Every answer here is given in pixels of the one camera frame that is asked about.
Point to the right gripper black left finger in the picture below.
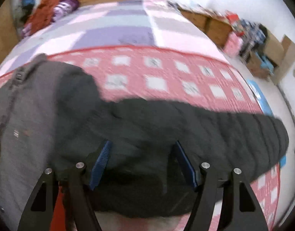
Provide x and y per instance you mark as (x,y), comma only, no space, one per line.
(44,208)

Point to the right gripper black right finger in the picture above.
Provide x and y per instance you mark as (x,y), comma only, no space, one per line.
(240,209)

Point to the grey quilted coat black sleeves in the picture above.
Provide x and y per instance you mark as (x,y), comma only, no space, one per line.
(51,116)

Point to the pile of colourful clothes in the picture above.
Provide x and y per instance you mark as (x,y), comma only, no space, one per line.
(253,35)

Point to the cardboard box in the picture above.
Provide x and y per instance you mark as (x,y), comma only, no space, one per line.
(272,59)

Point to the pink plush item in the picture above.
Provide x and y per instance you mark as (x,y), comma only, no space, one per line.
(233,45)

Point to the wooden wardrobe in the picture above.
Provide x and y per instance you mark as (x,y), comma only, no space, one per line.
(8,34)

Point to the rust red knitted garment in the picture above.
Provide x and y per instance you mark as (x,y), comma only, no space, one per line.
(41,17)

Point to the purple pink patchwork bedsheet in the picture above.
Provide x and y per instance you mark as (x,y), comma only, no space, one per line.
(132,22)

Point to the wooden bedside cabinet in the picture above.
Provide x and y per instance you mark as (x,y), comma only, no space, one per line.
(218,30)

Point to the red box on cabinet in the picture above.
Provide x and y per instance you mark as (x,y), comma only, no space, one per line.
(231,17)

